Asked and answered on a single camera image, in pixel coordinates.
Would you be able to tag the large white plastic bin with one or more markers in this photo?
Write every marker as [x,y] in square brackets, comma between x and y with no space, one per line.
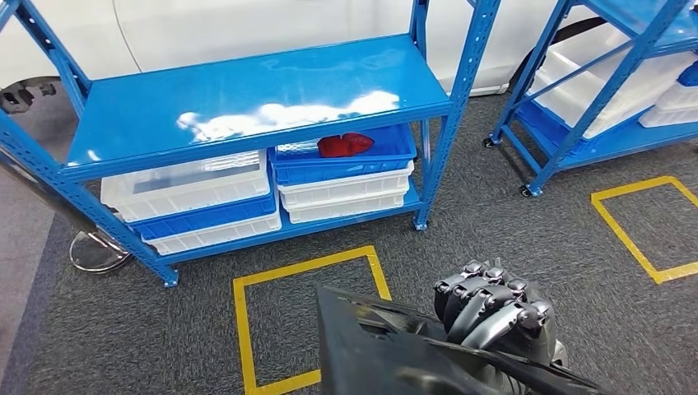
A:
[578,76]

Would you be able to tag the blue steel shelf rack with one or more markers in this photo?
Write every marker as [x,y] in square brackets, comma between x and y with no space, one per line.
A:
[600,87]
[245,92]

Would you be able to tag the yellow floor tape square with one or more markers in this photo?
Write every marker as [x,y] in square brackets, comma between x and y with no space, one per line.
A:
[621,229]

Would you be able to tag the red plastic part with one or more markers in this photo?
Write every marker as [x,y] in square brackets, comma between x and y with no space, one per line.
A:
[343,145]

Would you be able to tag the white car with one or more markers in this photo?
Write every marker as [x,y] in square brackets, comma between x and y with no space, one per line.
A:
[245,27]

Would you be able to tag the small white plastic bin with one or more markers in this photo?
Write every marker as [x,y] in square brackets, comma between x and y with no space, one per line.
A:
[673,109]

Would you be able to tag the blue plastic object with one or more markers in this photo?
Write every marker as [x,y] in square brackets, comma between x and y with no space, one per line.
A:
[690,75]

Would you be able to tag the black plastic car part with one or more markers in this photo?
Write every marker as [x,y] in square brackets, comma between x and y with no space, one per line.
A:
[371,354]

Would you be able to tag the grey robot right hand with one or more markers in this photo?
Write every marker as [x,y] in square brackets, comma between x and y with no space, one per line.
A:
[491,311]

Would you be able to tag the chrome stanchion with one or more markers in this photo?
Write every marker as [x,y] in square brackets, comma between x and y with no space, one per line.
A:
[98,253]

